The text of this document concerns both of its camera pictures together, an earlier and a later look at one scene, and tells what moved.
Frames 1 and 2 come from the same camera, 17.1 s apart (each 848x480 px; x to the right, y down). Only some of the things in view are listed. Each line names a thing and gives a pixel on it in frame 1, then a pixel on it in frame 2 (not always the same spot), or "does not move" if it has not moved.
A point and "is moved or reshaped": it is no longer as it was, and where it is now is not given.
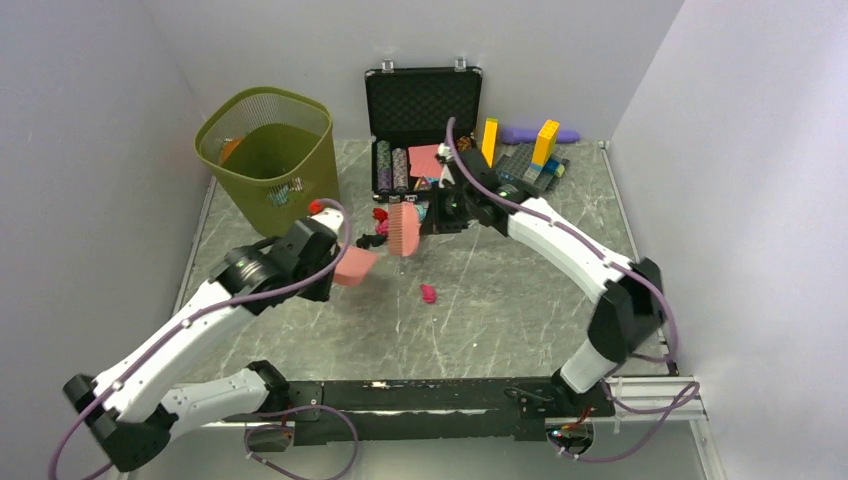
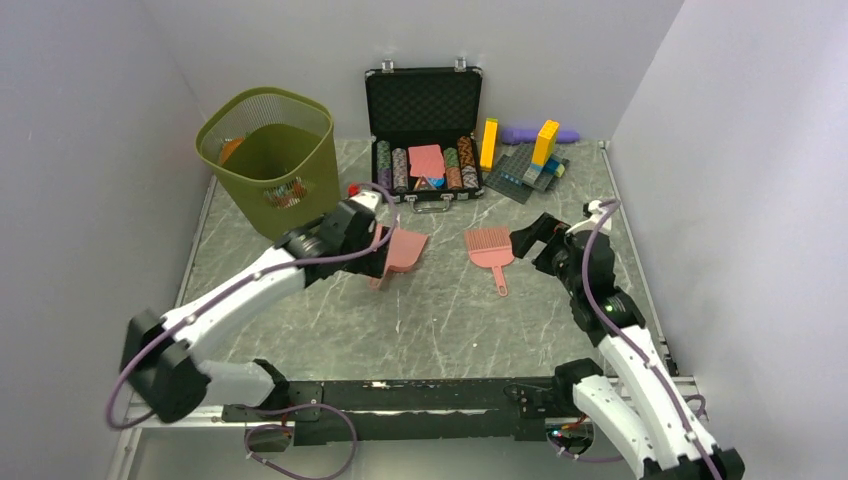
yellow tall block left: x=489 y=137 does not move
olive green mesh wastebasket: x=273 y=150 does not move
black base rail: x=331 y=412 does not move
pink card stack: x=424 y=161 does not move
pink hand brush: x=403 y=228 → x=490 y=247
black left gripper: x=319 y=292 → x=368 y=265
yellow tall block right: x=545 y=142 does not move
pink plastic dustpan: x=354 y=266 is moved or reshaped
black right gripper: x=443 y=225 → x=542 y=229
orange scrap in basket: x=229 y=146 does not move
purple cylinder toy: x=512 y=136 does not move
